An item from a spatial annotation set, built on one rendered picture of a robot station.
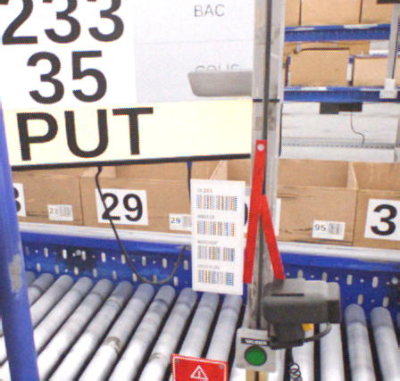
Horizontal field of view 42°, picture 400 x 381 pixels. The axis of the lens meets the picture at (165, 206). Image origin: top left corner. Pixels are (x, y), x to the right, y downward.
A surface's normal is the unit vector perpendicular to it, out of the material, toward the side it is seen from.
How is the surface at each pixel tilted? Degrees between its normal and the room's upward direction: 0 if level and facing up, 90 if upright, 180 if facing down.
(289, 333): 90
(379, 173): 90
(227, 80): 90
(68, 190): 90
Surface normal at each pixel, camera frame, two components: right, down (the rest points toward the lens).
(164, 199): -0.25, 0.34
